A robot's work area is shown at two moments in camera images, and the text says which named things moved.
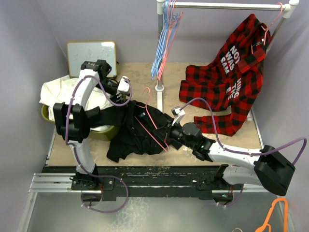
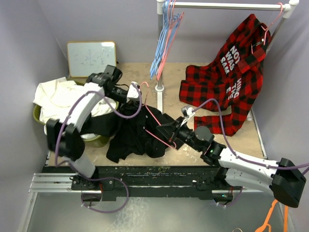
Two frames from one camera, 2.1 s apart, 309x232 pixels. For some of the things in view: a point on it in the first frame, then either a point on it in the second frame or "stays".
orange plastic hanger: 260,228 stays
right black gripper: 161,132 stays
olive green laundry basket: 102,135 -> 98,141
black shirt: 133,123 stays
